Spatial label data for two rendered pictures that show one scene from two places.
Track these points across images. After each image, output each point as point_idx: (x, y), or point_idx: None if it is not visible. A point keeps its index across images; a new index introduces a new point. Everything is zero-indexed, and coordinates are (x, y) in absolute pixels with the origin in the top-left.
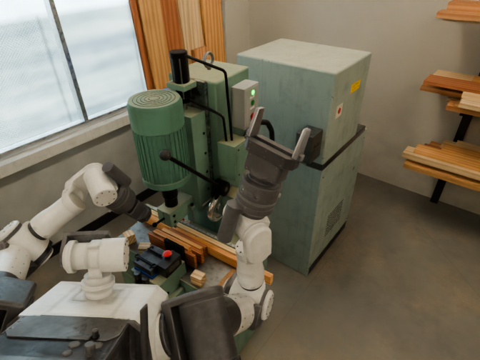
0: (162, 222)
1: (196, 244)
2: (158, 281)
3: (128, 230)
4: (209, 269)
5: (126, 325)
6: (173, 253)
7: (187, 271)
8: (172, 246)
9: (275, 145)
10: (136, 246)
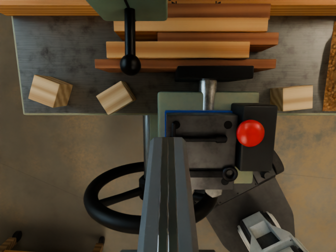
0: (121, 20)
1: (247, 21)
2: (242, 172)
3: (32, 83)
4: (287, 56)
5: None
6: (258, 115)
7: (245, 89)
8: (212, 79)
9: None
10: (85, 96)
